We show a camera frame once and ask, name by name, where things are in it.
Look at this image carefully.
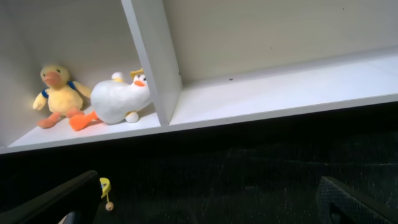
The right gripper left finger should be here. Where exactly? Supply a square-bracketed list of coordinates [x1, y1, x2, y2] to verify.
[0, 169, 104, 224]

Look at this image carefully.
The yellow plush duck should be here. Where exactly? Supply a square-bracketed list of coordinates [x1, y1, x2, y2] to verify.
[32, 63, 93, 129]

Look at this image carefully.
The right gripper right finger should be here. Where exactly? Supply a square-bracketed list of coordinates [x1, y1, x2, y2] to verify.
[315, 175, 398, 224]

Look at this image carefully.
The white shelf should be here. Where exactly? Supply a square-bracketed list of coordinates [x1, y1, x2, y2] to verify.
[0, 0, 398, 156]

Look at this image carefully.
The white plush duck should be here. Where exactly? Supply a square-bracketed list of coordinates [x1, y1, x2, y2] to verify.
[68, 68, 154, 132]

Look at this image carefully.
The yellow rattle drum toy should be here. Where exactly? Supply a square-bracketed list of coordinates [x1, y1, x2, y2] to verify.
[99, 177, 115, 212]

